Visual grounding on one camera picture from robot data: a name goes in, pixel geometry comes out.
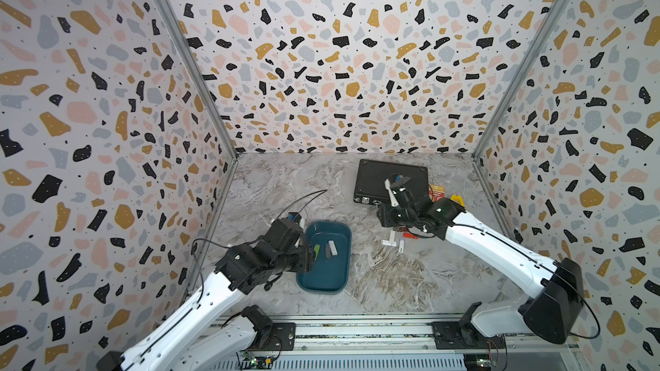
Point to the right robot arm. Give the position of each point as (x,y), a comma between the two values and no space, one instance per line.
(553,291)

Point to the red yellow small card box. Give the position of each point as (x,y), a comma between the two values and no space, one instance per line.
(436,192)

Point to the yellow triangular plastic piece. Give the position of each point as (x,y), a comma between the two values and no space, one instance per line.
(458,199)

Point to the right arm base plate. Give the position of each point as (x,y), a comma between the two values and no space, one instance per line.
(451,335)

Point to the teal plastic storage box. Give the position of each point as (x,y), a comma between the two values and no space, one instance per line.
(327,276)

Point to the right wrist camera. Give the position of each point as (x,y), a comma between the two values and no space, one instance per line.
(399,192)

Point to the red usb flash drive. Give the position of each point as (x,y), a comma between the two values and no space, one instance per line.
(411,235)

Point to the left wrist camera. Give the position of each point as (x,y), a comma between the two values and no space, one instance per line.
(297,218)

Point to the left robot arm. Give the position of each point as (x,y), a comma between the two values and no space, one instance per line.
(179,343)

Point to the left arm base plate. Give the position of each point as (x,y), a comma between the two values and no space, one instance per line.
(278,337)

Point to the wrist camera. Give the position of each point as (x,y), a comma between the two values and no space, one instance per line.
(297,218)
(399,192)

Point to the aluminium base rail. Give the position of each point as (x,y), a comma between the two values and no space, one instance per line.
(394,342)

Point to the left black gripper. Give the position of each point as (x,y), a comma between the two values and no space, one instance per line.
(307,259)

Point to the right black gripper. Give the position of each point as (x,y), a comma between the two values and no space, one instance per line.
(383,215)

